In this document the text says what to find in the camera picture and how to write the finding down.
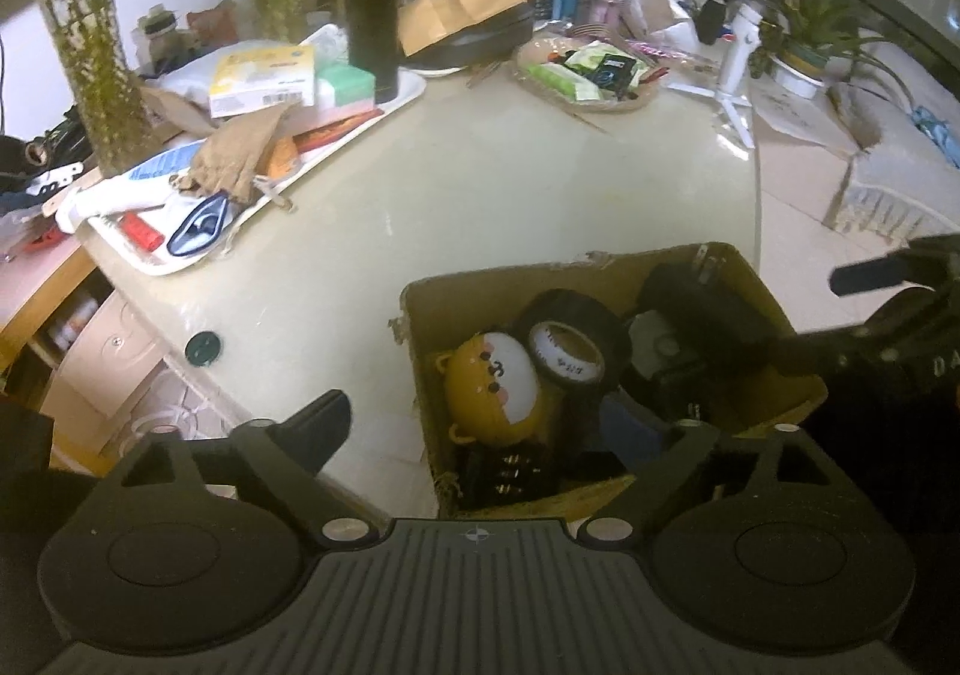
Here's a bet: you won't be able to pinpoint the potted green plant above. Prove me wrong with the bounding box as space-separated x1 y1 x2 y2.
757 0 908 102

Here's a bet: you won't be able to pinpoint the black thermos bottle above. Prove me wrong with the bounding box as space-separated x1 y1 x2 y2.
343 0 406 104

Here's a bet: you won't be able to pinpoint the round yellow bear toy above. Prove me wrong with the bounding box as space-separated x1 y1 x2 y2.
437 330 560 447

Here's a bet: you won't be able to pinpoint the black electrical tape roll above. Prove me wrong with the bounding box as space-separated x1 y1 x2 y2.
514 289 633 395

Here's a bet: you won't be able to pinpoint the beige fringed blanket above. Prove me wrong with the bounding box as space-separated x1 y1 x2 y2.
821 37 960 245

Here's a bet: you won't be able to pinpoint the small capped jar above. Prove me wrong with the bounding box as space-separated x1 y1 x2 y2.
135 7 181 76

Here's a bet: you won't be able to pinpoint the clear snack bowl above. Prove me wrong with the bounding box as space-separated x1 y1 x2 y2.
512 37 665 115

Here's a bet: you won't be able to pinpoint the wooden side cabinet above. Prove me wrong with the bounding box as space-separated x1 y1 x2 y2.
0 236 177 477

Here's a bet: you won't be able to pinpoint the black plug cube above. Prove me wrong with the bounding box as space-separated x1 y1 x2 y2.
457 446 571 511

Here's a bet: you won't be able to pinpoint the yellow cardboard box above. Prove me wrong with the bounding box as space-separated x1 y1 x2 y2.
208 43 317 119

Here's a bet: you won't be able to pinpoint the orange packet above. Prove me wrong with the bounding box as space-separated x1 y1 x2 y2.
266 135 305 179

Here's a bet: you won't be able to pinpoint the small green round cap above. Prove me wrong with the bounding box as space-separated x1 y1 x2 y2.
185 330 223 367

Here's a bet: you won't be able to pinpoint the white tray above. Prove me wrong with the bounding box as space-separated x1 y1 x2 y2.
75 24 428 278

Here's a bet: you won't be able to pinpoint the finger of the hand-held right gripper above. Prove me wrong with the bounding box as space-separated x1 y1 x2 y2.
829 236 960 297
772 326 925 380

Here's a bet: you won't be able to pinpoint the wooden chopsticks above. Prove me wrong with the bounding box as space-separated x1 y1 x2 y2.
465 61 518 89

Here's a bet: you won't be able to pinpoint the green snack pack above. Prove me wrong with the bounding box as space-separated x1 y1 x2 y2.
525 61 605 104

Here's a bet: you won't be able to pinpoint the blue cloth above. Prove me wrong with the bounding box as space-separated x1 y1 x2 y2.
911 109 960 166

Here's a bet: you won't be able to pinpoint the white plastic bag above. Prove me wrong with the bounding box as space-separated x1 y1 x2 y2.
622 0 702 42

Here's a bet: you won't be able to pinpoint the black snack packet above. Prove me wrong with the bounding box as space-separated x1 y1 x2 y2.
589 54 638 97

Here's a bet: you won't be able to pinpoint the black zip case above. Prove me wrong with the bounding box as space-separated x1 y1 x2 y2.
405 4 537 72

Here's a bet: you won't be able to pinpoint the white tripod gimbal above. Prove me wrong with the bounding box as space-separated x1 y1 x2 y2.
667 0 800 155

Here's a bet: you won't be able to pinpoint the striped mat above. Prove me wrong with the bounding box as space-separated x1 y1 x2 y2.
566 21 672 62

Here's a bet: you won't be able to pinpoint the white paper sheet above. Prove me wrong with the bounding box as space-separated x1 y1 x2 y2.
750 82 856 158

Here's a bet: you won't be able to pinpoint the white tube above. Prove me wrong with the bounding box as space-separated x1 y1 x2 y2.
56 142 203 233

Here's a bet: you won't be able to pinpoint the brown paper envelope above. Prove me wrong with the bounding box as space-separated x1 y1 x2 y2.
396 0 539 57

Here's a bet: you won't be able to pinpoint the brown cloth pouch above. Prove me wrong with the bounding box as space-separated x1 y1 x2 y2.
169 103 301 203

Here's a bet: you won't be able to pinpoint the red lighter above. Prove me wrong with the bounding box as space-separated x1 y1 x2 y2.
116 214 164 252

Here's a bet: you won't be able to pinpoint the brown cardboard box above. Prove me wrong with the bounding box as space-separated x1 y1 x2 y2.
390 241 830 518

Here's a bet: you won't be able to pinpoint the red booklet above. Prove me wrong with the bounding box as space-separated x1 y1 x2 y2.
289 109 383 155

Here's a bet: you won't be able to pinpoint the black power adapter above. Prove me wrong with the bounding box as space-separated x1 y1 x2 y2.
637 244 781 361

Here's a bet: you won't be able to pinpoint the green tissue pack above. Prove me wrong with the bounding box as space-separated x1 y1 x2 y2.
315 61 376 110

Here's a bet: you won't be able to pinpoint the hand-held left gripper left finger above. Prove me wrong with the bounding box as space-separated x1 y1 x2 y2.
111 388 380 553

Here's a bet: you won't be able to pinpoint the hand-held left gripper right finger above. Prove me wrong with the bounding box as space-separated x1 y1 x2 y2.
577 394 835 552

